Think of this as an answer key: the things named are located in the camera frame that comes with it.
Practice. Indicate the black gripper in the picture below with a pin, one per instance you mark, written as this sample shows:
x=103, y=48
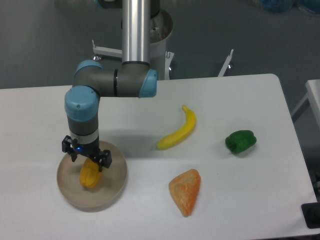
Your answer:
x=73, y=148

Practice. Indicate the yellow bell pepper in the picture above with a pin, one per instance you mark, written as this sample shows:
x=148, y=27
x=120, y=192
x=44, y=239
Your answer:
x=89, y=174

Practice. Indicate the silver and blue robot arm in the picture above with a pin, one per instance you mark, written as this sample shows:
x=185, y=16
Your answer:
x=135, y=79

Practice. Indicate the beige round plate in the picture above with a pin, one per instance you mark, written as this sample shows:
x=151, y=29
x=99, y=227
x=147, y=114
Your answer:
x=85, y=187

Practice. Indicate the green bell pepper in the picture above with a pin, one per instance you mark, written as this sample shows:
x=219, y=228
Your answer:
x=239, y=141

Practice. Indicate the orange triangular pastry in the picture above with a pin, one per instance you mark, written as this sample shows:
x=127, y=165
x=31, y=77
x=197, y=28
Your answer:
x=184, y=190

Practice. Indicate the yellow banana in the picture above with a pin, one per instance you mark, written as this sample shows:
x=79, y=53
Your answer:
x=180, y=134

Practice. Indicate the black device at table edge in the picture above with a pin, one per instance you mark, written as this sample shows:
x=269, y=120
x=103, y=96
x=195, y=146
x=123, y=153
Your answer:
x=311, y=214

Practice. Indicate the white side table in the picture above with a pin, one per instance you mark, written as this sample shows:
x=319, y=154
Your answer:
x=310, y=99

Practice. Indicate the blue plastic bag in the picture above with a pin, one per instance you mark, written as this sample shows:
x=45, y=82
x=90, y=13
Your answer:
x=311, y=7

